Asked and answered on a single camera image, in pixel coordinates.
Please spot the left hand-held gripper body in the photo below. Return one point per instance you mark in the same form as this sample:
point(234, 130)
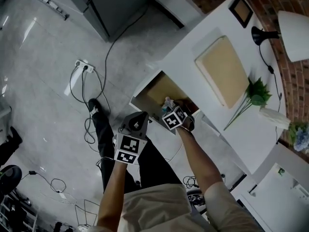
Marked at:
point(131, 142)

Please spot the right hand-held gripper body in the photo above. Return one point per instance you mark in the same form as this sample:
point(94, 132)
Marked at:
point(174, 120)

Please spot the white item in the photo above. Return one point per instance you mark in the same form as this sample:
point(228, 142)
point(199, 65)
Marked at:
point(168, 103)

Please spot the white drawer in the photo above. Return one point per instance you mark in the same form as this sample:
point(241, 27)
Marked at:
point(159, 91)

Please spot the person's right forearm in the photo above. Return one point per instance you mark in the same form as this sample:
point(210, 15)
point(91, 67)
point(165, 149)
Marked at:
point(199, 158)

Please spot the person's left forearm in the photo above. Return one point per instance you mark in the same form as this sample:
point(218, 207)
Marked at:
point(113, 192)

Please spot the person's left leg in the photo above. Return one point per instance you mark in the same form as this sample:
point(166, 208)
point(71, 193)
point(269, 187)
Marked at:
point(106, 139)

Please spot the person's leg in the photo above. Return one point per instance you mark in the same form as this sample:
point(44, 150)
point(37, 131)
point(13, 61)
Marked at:
point(159, 163)
point(10, 141)
point(106, 139)

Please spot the person's right leg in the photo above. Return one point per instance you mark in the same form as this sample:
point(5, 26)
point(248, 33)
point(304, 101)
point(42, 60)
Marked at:
point(159, 163)

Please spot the person's black left shoe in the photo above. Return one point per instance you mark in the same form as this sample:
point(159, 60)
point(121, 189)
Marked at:
point(94, 105)

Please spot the beige desk mat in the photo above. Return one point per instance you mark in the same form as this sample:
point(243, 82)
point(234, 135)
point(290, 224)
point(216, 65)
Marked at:
point(223, 71)

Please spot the person's beige shirt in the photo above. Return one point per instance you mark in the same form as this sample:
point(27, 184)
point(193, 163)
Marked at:
point(159, 209)

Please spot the green artificial plant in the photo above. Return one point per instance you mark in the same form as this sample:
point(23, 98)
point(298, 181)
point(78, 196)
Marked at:
point(257, 93)

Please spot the white power strip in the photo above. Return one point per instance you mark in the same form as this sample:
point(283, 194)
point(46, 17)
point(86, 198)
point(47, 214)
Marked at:
point(84, 66)

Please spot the white vase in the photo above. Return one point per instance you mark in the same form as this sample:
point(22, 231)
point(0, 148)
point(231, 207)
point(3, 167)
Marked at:
point(275, 118)

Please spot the black round chair base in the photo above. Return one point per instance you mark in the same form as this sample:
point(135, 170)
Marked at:
point(9, 179)

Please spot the blue artificial flowers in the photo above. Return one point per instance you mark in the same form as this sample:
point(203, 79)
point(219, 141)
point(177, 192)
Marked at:
point(300, 136)

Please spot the grey cabinet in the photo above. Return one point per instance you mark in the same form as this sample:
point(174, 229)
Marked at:
point(108, 6)

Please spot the white low cabinet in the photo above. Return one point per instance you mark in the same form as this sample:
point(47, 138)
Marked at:
point(280, 199)

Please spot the black lamp with white shade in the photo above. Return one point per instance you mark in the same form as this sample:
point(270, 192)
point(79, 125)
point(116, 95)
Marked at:
point(293, 36)

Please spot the black picture frame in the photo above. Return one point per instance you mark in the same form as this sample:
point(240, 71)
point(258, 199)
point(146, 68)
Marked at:
point(242, 10)

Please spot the metal rail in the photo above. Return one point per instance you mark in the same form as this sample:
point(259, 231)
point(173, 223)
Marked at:
point(49, 2)

